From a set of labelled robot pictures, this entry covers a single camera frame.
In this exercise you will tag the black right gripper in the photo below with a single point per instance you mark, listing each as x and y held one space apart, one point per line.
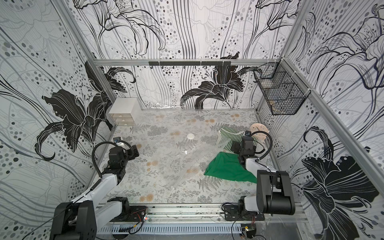
237 147

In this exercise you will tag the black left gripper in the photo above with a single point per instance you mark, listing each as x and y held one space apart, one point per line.
136 151

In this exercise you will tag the green white striped top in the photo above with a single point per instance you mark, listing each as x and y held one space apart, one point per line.
227 136

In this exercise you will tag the green tank top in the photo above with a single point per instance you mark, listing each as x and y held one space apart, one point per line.
226 166

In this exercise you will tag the clear plastic vacuum bag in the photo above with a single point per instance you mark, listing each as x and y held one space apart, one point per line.
161 136

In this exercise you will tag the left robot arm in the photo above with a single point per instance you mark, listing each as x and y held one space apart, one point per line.
81 218

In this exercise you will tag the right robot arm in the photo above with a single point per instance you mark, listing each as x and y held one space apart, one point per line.
274 191

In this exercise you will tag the white vacuum bag valve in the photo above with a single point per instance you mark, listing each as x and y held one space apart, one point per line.
190 136

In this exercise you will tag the pink round clock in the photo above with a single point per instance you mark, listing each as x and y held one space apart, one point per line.
260 130

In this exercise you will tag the white three-drawer organizer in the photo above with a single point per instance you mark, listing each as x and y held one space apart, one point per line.
125 112

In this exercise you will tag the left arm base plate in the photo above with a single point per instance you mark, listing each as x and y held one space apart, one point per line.
135 213

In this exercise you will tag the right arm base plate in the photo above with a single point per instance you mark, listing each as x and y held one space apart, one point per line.
232 213

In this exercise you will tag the black wire basket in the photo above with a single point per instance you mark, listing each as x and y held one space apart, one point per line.
277 83

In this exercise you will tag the white cable duct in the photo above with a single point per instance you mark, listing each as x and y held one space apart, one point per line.
172 229

